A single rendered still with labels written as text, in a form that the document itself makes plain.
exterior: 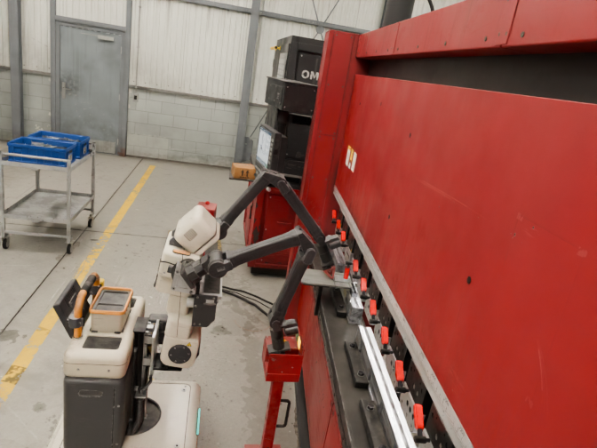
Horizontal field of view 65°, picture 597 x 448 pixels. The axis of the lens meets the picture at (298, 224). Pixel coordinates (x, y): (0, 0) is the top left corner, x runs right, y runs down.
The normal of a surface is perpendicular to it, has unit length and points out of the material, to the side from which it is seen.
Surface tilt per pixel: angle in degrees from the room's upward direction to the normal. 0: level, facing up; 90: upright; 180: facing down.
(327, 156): 90
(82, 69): 90
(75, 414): 90
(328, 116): 90
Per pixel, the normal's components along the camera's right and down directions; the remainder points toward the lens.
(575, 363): -0.99, -0.13
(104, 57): 0.15, 0.33
